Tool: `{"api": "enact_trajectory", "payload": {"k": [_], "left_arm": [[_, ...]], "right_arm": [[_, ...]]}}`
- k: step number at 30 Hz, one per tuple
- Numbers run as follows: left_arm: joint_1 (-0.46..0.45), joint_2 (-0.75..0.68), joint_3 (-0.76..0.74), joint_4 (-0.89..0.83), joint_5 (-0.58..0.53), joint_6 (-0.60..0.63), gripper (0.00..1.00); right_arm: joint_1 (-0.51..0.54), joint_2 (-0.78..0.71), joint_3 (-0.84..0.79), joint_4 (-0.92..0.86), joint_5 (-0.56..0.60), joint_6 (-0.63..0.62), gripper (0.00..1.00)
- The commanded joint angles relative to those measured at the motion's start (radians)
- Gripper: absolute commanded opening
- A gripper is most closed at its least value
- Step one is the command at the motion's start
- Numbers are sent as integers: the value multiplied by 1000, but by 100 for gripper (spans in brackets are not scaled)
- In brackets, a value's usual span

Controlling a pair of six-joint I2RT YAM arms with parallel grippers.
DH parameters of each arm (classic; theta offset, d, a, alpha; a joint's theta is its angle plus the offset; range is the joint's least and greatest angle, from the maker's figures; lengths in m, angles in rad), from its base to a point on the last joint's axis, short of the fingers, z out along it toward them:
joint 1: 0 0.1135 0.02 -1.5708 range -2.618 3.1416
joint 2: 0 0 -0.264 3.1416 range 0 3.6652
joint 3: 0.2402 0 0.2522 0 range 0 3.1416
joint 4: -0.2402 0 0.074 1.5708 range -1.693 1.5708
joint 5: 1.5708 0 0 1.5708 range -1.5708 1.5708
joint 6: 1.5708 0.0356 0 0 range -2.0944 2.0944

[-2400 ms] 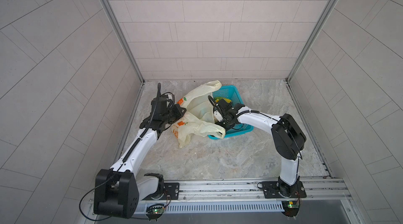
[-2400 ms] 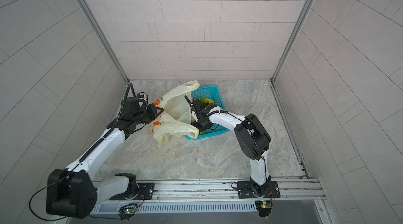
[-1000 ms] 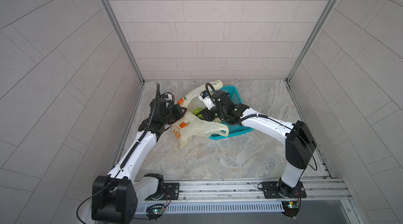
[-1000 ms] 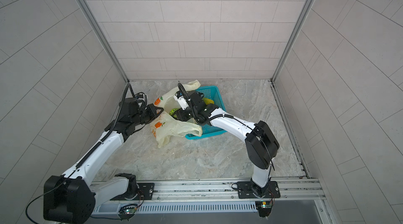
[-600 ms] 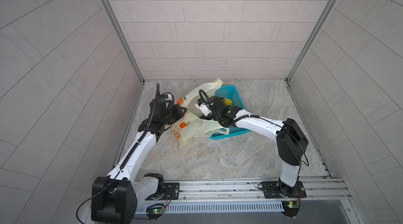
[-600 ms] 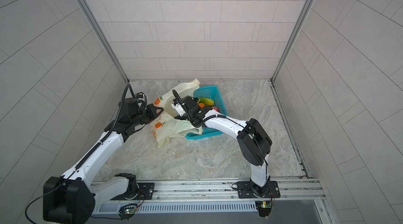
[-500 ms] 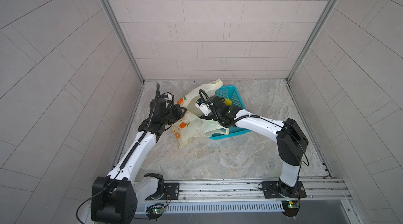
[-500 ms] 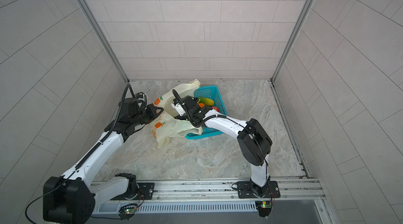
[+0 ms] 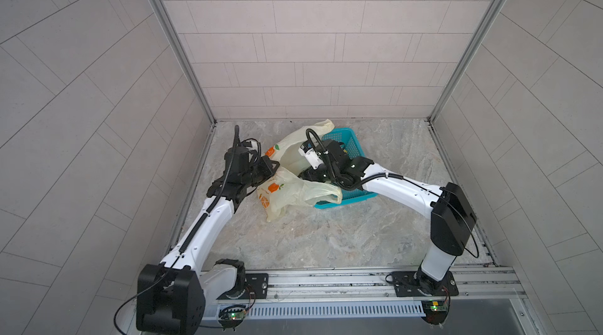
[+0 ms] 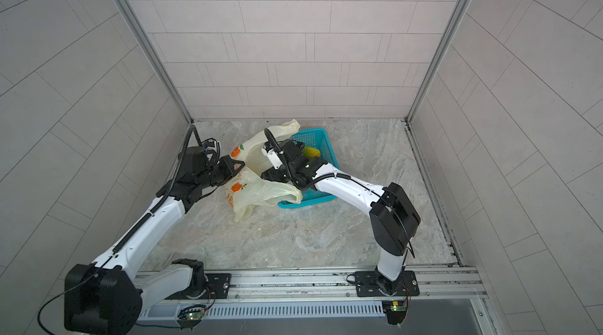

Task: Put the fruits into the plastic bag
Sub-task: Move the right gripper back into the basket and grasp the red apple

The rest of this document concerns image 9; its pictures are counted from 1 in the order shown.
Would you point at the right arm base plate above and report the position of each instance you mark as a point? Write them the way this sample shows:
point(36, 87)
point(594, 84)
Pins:
point(419, 284)

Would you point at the teal plastic basket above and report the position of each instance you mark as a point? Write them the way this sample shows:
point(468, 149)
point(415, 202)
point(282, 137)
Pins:
point(346, 138)

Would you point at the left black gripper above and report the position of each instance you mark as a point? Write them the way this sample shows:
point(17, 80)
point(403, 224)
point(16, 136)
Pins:
point(262, 163)

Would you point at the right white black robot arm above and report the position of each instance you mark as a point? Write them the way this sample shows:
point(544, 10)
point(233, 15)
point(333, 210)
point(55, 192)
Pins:
point(452, 219)

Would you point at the circuit board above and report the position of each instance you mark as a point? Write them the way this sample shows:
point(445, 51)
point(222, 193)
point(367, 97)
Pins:
point(436, 311)
point(232, 316)

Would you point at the right circuit board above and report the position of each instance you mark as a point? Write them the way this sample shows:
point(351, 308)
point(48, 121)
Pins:
point(436, 311)

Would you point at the left circuit board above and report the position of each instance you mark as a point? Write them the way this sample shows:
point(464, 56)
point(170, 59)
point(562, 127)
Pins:
point(232, 316)

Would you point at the aluminium mounting rail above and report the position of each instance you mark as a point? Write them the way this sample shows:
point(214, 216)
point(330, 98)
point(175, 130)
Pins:
point(375, 284)

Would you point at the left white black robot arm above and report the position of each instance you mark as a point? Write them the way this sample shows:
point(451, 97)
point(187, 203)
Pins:
point(172, 295)

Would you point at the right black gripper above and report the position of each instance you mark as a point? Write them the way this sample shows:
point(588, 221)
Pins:
point(312, 171)

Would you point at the cream plastic bag fruit print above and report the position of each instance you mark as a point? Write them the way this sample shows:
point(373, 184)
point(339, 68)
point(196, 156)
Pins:
point(286, 188)

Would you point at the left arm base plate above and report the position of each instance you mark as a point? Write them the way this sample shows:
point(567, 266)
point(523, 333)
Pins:
point(256, 284)

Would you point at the white vent grille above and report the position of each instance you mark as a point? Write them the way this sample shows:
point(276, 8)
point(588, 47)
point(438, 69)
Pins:
point(336, 310)

